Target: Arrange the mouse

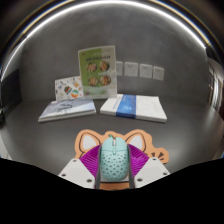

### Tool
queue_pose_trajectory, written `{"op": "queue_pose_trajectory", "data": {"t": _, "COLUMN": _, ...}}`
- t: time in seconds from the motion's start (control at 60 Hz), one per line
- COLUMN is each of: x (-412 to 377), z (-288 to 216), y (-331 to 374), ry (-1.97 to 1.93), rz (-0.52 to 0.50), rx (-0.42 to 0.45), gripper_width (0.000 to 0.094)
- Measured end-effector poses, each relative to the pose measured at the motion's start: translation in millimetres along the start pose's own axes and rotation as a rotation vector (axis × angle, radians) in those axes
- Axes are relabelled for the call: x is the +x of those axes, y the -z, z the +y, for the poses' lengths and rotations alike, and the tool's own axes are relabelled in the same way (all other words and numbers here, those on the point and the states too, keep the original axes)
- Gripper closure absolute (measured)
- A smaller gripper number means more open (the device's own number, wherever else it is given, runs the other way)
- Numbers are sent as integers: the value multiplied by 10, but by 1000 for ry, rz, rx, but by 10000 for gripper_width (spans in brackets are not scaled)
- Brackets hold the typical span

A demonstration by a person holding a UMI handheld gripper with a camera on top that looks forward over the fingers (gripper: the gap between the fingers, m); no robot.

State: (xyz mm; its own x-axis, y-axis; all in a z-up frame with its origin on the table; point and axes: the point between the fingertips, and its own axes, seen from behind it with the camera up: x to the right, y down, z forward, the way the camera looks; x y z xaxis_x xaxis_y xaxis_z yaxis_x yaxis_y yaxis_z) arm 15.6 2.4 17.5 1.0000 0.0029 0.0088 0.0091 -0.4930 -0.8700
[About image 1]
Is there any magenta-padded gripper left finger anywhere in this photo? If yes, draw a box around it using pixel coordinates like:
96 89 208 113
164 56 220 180
58 143 102 189

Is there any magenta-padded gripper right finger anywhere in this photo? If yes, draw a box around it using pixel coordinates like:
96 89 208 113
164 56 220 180
128 143 171 189

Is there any mint green perforated computer mouse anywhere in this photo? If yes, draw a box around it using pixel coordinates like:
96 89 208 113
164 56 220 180
99 134 131 183

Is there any orange corgi-shaped mouse pad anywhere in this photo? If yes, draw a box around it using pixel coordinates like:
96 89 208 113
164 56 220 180
73 129 170 191

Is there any grey patterned book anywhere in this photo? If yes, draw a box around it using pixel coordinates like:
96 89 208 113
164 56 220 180
37 98 98 123

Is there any white book with blue band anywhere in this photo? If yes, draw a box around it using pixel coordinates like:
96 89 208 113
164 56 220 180
99 93 168 124

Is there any small white patterned card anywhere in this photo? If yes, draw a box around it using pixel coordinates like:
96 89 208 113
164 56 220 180
54 75 84 102

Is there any green food poster stand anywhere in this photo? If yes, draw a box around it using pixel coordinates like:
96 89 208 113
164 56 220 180
77 45 118 100

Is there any white wall socket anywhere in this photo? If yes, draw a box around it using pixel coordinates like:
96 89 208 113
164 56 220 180
139 63 154 80
115 61 124 77
152 65 165 82
123 61 139 78

